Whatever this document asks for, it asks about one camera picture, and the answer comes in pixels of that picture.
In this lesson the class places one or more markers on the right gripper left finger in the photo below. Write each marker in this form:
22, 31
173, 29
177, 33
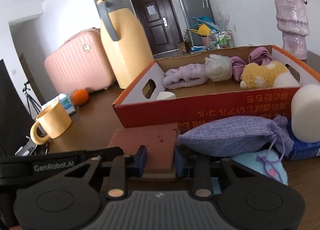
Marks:
76, 197

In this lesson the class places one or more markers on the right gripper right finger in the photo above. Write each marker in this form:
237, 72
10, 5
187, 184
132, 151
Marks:
229, 195

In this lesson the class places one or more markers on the light blue plush toy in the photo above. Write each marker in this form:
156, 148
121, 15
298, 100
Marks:
266, 162

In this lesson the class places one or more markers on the purple drawstring pouch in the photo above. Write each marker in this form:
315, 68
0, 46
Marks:
238, 135

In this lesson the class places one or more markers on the pink rectangular sponge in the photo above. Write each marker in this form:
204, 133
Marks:
160, 142

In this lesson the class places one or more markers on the white round sponge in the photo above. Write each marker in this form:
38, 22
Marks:
305, 114

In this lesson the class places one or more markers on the white and yellow plush toy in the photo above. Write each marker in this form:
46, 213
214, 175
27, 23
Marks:
273, 75

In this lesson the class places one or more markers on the plastic soft ball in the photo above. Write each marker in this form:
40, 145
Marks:
218, 67

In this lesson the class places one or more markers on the lilac fluffy headband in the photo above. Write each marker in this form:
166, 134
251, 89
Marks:
185, 76

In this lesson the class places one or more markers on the yellow ceramic mug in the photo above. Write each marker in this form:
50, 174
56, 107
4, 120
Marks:
54, 120

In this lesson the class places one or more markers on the blue tissue pack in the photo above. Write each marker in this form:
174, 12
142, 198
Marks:
65, 100

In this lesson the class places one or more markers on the orange fruit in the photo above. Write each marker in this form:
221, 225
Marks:
80, 97

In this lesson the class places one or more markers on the pink mini suitcase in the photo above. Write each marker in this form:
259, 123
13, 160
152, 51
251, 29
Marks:
80, 63

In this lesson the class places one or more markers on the red cardboard box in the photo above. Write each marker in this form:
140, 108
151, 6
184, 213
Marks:
138, 104

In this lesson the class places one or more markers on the yellow thermos jug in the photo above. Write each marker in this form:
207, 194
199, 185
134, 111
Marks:
124, 41

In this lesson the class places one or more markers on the metal storage trolley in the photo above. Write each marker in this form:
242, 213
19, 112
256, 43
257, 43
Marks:
221, 39

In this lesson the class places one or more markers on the yellow toy on pile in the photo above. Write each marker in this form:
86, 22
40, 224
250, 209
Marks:
203, 30

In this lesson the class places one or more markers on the purple ceramic vase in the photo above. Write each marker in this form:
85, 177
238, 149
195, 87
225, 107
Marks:
293, 22

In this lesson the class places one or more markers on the dark brown door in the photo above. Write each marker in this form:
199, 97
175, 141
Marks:
160, 24

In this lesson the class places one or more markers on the grey refrigerator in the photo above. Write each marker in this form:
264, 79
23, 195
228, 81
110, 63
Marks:
193, 12

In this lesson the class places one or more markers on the black camera tripod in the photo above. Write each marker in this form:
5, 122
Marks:
31, 102

